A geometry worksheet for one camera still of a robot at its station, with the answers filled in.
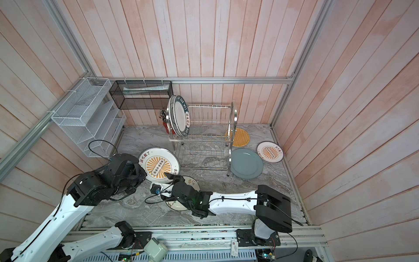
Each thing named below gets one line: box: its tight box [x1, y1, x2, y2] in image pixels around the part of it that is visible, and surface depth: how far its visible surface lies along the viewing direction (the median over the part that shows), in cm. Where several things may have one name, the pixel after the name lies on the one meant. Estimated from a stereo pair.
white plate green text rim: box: [172, 94, 190, 138], surface depth 83 cm
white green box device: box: [143, 236, 169, 262], surface depth 68 cm
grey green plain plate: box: [230, 147, 264, 180], surface depth 100 cm
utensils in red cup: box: [159, 109, 167, 123], surface depth 106 cm
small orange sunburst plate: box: [256, 140, 285, 164], surface depth 106 cm
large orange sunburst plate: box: [138, 146, 181, 184], surface depth 76 cm
